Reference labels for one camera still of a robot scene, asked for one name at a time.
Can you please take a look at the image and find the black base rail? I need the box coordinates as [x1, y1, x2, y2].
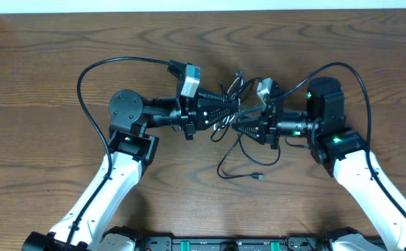
[100, 226, 388, 251]

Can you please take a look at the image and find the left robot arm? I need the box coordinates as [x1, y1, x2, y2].
[22, 61, 239, 250]

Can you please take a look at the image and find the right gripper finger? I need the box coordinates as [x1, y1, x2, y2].
[232, 116, 265, 144]
[239, 104, 267, 114]

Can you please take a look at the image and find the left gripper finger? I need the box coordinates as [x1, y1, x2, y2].
[197, 98, 239, 130]
[197, 88, 223, 101]

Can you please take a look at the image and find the right camera cable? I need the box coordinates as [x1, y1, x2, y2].
[272, 61, 406, 234]

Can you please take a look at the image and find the black cable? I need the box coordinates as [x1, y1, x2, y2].
[209, 68, 282, 181]

